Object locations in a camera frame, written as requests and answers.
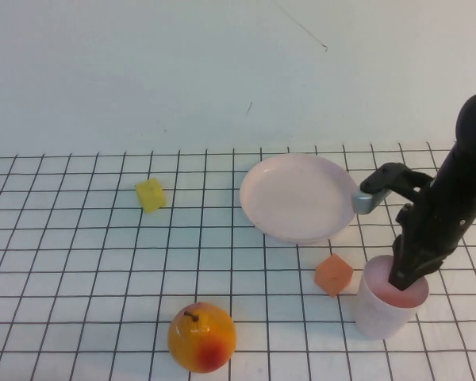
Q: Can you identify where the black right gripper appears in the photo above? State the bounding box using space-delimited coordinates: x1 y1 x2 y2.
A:
387 182 476 291

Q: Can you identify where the pink plastic cup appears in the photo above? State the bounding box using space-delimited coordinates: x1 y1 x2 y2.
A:
355 254 431 341

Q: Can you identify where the pink round plate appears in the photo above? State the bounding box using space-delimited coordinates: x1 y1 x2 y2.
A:
239 153 361 245

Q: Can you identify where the orange foam cube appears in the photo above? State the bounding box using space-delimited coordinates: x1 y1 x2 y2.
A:
313 255 355 298

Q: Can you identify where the yellow-red apple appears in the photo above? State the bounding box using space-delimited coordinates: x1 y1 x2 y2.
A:
167 302 238 374

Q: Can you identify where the yellow foam cube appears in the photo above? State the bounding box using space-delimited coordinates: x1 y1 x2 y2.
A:
135 177 167 215

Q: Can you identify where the silver wrist camera black mount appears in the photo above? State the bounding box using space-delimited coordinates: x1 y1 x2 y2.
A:
351 161 436 216

